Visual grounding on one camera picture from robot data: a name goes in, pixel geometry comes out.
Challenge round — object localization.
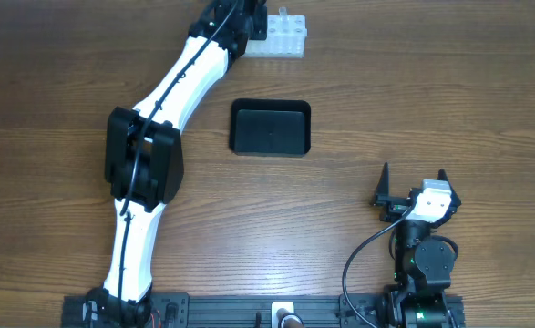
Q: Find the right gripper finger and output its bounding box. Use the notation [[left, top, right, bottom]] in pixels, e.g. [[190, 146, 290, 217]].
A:
[[437, 169, 462, 209], [369, 162, 391, 205]]

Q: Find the black cable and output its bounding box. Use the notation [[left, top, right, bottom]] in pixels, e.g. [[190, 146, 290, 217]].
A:
[[341, 203, 418, 328], [116, 0, 242, 218]]

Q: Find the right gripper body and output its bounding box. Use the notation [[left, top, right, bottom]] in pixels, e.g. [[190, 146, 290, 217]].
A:
[[370, 187, 421, 223]]

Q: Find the black tray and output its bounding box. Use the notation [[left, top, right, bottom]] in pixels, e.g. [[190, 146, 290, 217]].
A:
[[228, 97, 313, 159]]

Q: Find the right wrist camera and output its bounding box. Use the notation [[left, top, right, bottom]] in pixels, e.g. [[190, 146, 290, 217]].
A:
[[411, 179, 453, 224]]

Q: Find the mounting rail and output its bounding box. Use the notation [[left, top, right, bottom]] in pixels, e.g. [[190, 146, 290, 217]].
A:
[[61, 292, 467, 328]]

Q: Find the white test tube rack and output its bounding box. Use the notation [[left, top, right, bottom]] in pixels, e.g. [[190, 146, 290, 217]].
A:
[[242, 14, 308, 59]]

